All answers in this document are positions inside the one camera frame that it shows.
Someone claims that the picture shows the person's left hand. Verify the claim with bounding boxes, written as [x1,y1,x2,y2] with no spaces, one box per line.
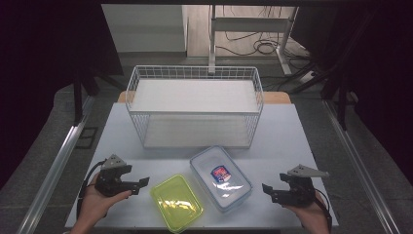
[77,173,132,228]

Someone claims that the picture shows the green lidded plastic container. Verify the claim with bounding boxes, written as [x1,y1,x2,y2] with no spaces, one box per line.
[149,174,205,234]

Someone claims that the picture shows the aluminium rail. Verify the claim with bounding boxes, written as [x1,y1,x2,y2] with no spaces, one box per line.
[322,98,403,234]
[15,95,95,234]

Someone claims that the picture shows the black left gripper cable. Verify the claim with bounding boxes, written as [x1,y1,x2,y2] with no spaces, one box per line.
[76,159,107,219]

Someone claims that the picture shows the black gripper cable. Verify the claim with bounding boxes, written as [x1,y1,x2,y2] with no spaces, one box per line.
[313,190,333,234]
[76,159,107,219]

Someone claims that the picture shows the person's right hand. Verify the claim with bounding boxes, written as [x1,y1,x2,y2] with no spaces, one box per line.
[282,190,331,230]

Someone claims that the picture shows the black curtain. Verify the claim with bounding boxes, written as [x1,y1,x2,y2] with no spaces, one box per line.
[0,0,125,190]
[290,4,413,186]

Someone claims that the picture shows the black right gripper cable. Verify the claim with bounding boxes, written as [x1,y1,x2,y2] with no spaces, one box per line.
[313,190,333,234]

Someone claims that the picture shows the white metal desk frame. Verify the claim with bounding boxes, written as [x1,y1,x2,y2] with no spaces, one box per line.
[207,4,300,77]

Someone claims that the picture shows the white power strip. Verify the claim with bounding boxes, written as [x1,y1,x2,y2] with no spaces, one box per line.
[297,69,317,85]

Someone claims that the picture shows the wooden table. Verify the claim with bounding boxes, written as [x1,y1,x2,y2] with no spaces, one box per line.
[116,90,292,105]

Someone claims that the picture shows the white cabinet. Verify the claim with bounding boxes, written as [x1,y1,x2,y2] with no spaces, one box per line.
[100,3,190,55]

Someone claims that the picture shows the white wire shelf rack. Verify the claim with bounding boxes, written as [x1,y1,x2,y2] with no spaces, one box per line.
[125,64,265,151]

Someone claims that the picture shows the black metal stand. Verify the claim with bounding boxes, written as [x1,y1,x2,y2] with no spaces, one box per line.
[71,63,127,127]
[287,48,361,132]

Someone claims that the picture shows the clear container with blue-rimmed lid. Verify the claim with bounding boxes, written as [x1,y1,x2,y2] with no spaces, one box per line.
[189,144,254,215]

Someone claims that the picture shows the black floor cables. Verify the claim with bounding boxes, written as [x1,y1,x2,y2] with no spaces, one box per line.
[215,5,311,59]

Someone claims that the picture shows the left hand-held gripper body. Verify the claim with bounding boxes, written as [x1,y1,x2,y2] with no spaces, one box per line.
[94,153,133,198]

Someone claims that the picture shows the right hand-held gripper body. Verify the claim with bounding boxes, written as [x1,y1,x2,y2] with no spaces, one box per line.
[280,163,330,208]

